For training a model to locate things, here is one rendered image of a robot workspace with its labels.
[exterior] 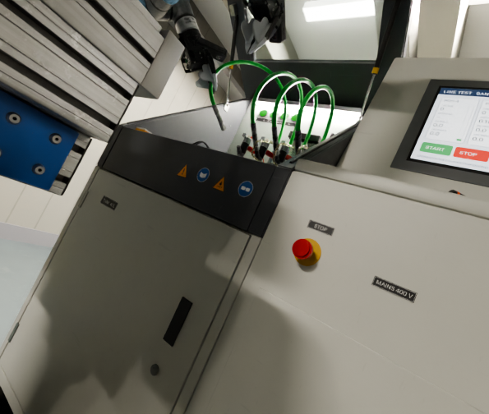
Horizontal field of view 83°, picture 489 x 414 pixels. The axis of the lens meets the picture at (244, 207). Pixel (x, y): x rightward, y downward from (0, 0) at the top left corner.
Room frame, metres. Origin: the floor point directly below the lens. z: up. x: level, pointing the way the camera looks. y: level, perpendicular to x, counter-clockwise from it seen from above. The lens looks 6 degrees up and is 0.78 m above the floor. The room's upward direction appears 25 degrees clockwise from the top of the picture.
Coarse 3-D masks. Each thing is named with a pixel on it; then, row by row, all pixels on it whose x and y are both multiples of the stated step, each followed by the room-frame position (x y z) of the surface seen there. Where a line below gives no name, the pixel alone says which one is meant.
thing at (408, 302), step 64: (448, 64) 0.78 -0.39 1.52; (384, 128) 0.77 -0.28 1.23; (320, 192) 0.53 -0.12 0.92; (256, 256) 0.57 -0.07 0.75; (384, 256) 0.45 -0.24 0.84; (448, 256) 0.41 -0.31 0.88; (256, 320) 0.54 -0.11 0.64; (320, 320) 0.48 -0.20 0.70; (384, 320) 0.43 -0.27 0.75; (448, 320) 0.40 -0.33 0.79; (256, 384) 0.51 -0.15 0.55; (320, 384) 0.46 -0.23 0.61; (384, 384) 0.42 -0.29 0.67; (448, 384) 0.38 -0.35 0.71
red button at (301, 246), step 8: (304, 240) 0.49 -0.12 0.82; (312, 240) 0.52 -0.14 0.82; (296, 248) 0.49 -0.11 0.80; (304, 248) 0.48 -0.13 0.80; (312, 248) 0.48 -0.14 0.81; (320, 248) 0.51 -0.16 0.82; (296, 256) 0.49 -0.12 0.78; (304, 256) 0.48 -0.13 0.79; (312, 256) 0.51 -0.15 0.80; (320, 256) 0.50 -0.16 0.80; (304, 264) 0.51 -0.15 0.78; (312, 264) 0.51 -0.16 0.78
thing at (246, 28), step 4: (252, 20) 0.66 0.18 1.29; (244, 24) 0.65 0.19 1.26; (248, 24) 0.66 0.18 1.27; (244, 28) 0.65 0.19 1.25; (248, 28) 0.66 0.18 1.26; (244, 32) 0.65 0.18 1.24; (248, 32) 0.66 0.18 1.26; (252, 32) 0.67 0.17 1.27; (244, 36) 0.66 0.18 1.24; (248, 36) 0.67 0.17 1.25; (252, 36) 0.67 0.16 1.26; (248, 40) 0.67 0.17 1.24; (252, 40) 0.67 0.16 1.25; (248, 44) 0.67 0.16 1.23; (248, 48) 0.67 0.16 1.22
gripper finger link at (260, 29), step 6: (264, 18) 0.64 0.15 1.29; (252, 24) 0.62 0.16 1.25; (258, 24) 0.63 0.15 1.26; (264, 24) 0.64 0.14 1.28; (270, 24) 0.65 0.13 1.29; (258, 30) 0.64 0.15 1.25; (264, 30) 0.66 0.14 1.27; (258, 36) 0.65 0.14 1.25; (264, 36) 0.65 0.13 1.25; (258, 42) 0.65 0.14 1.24; (264, 42) 0.66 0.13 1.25; (252, 48) 0.66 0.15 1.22
